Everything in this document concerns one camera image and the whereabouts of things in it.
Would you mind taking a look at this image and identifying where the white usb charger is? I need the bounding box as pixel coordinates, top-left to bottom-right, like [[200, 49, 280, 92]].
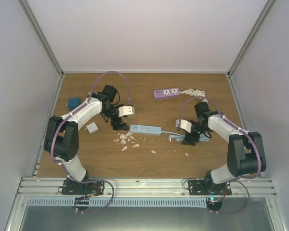
[[85, 122, 99, 134]]

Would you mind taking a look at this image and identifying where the blue cube plug adapter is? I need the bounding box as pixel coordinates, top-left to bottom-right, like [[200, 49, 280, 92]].
[[67, 98, 81, 111]]

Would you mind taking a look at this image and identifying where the purple power strip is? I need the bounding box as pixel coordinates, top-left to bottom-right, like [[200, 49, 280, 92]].
[[153, 88, 180, 99]]

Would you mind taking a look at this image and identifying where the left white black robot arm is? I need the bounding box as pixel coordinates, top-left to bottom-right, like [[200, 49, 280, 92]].
[[44, 85, 135, 194]]

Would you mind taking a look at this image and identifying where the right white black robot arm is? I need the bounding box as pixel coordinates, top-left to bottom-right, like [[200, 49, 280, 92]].
[[175, 102, 267, 195]]

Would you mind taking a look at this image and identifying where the white plastic debris pile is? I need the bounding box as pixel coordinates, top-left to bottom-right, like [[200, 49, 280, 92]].
[[113, 131, 140, 152]]

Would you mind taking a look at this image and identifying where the light blue coiled cable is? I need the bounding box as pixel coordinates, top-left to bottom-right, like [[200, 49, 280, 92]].
[[161, 129, 211, 143]]

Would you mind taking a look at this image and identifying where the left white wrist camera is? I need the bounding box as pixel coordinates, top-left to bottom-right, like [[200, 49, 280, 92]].
[[118, 105, 135, 117]]

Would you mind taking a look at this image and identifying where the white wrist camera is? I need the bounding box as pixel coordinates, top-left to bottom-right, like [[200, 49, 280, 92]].
[[118, 105, 135, 117], [175, 119, 193, 133]]

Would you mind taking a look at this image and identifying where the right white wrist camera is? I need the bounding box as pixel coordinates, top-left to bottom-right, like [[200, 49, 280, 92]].
[[175, 119, 193, 133]]

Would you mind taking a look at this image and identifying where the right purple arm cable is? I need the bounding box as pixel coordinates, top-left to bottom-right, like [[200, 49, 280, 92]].
[[179, 96, 261, 179]]

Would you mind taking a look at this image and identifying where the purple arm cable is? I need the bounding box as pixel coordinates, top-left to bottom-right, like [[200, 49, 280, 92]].
[[179, 96, 261, 179], [52, 71, 133, 164]]

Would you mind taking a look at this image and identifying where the white power strip cord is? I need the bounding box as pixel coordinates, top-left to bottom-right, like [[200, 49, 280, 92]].
[[179, 88, 208, 101]]

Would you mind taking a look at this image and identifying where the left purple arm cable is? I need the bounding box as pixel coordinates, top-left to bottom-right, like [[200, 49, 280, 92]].
[[52, 71, 133, 164]]

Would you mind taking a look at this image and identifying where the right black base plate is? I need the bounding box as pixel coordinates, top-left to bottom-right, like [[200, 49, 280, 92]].
[[183, 178, 232, 196]]

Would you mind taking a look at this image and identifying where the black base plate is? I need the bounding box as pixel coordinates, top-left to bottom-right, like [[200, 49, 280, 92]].
[[183, 178, 232, 196], [57, 179, 105, 196]]

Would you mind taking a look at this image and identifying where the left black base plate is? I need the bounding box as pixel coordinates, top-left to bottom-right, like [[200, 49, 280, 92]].
[[57, 179, 105, 196]]

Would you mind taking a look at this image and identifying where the slotted grey cable duct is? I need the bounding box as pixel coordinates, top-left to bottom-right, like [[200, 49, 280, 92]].
[[27, 197, 207, 208]]

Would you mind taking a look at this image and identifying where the aluminium front rail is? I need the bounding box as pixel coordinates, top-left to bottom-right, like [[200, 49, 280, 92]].
[[16, 178, 277, 198]]

